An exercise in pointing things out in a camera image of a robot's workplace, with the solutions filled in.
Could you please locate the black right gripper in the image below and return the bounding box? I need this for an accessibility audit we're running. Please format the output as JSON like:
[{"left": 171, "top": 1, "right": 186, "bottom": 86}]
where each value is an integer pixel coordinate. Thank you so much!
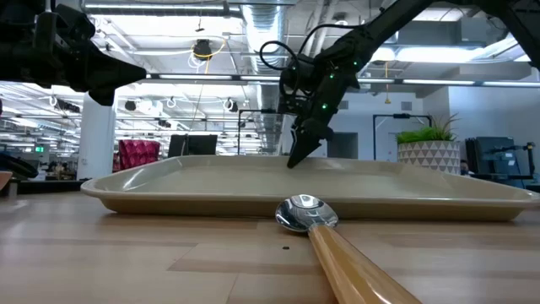
[{"left": 286, "top": 52, "right": 360, "bottom": 170}]

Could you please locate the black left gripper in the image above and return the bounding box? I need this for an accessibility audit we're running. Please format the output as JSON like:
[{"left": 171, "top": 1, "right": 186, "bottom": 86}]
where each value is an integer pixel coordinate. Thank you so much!
[{"left": 41, "top": 33, "right": 148, "bottom": 107}]

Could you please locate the beige plastic tray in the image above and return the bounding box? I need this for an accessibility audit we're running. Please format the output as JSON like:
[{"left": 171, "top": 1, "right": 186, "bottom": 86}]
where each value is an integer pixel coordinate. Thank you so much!
[{"left": 79, "top": 154, "right": 540, "bottom": 223}]

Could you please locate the red patterned cup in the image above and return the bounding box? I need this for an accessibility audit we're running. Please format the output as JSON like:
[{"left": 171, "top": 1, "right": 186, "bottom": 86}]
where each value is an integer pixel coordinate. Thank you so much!
[{"left": 118, "top": 139, "right": 162, "bottom": 171}]

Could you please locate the spoon with orange handle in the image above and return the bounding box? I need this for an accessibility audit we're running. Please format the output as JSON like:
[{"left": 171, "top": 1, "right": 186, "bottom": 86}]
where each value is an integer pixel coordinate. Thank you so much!
[{"left": 274, "top": 193, "right": 424, "bottom": 304}]

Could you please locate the grey door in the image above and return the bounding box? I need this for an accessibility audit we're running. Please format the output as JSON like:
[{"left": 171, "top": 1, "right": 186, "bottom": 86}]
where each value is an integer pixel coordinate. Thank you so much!
[{"left": 327, "top": 131, "right": 359, "bottom": 160}]

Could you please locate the white building column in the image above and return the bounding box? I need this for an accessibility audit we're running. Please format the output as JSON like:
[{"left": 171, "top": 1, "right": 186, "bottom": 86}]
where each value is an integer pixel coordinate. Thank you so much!
[{"left": 76, "top": 92, "right": 116, "bottom": 182}]

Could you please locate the black computer monitor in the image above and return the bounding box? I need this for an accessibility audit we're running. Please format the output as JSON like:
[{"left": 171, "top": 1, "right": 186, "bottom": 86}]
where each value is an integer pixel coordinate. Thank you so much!
[{"left": 167, "top": 133, "right": 219, "bottom": 159}]

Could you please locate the potted plant in patterned pot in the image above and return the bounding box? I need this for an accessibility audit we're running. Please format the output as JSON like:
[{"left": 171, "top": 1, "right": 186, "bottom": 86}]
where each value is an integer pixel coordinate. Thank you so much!
[{"left": 396, "top": 112, "right": 462, "bottom": 176}]

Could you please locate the background robot workstation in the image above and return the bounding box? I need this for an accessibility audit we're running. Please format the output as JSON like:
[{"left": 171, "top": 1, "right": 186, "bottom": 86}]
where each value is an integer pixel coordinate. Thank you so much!
[{"left": 464, "top": 135, "right": 540, "bottom": 190}]

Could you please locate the black metal frame stand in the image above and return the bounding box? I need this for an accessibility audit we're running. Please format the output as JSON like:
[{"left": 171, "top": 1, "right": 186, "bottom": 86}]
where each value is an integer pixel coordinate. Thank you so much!
[
  {"left": 236, "top": 108, "right": 282, "bottom": 156},
  {"left": 372, "top": 112, "right": 433, "bottom": 162}
]

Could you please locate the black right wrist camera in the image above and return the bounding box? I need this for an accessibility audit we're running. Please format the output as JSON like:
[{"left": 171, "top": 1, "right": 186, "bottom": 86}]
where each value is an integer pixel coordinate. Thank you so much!
[{"left": 278, "top": 57, "right": 317, "bottom": 117}]

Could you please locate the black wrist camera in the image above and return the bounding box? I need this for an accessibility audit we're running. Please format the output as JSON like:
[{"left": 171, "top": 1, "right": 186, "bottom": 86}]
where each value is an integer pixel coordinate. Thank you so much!
[
  {"left": 278, "top": 57, "right": 317, "bottom": 117},
  {"left": 54, "top": 3, "right": 97, "bottom": 42}
]

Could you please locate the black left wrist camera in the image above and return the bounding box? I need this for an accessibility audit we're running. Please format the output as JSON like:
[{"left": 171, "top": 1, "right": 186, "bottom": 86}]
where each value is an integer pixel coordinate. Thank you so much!
[{"left": 54, "top": 3, "right": 97, "bottom": 42}]

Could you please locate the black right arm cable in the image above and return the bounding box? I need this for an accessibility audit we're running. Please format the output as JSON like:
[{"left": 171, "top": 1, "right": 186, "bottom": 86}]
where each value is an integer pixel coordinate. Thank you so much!
[{"left": 258, "top": 23, "right": 365, "bottom": 99}]

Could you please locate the black ceiling mounted camera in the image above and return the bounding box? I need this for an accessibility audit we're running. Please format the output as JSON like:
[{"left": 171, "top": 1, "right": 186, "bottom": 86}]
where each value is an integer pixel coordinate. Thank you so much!
[{"left": 192, "top": 38, "right": 214, "bottom": 62}]

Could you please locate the black aluminium table frame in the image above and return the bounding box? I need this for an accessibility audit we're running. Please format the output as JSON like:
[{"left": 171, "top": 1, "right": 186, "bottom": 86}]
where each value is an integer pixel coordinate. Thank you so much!
[{"left": 15, "top": 178, "right": 90, "bottom": 196}]

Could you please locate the silver ceiling duct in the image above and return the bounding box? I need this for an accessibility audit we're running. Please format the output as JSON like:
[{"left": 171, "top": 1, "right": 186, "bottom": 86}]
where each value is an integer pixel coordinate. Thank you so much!
[{"left": 239, "top": 3, "right": 293, "bottom": 155}]

